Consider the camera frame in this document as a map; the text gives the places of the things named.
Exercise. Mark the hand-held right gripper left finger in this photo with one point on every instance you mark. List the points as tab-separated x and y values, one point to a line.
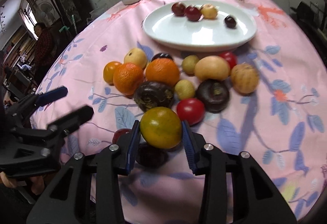
134	144

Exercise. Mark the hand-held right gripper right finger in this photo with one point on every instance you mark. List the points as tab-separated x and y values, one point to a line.
187	147

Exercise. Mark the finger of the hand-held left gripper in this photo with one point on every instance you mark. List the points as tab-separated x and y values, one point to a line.
52	95
74	118

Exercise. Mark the yellow-green tomato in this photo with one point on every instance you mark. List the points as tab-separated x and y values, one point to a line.
161	128

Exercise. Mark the red tomato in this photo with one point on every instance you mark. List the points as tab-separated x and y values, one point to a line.
229	58
190	111

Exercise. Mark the dark mottled mangosteen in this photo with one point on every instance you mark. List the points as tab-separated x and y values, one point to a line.
154	96

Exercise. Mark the dark purple mangosteen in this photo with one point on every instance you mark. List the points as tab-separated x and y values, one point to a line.
212	95

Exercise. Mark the yellow-orange tomato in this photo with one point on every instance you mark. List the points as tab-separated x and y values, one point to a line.
109	72

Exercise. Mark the small yellow-green fruit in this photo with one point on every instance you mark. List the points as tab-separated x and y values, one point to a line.
190	64
184	89

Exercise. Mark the orange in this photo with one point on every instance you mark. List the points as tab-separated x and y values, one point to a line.
162	72
127	78

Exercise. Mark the tan striped melon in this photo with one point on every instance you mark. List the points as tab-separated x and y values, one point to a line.
245	78

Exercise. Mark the white oval plate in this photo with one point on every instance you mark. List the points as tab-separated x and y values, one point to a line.
199	35

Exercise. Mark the person's left hand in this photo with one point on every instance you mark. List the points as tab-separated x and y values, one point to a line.
9	182

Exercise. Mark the pink floral tablecloth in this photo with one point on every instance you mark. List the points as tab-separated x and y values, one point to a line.
242	137

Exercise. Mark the large yellow pear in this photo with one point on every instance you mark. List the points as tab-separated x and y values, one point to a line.
212	68

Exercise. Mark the white standing fan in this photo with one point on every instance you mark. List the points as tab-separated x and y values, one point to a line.
48	12

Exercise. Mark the yellow apple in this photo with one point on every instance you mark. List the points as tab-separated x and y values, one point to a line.
135	58

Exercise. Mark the dark red plum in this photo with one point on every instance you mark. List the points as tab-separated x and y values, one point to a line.
178	8

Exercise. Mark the black hat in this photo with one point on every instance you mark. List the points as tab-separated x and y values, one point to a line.
305	10

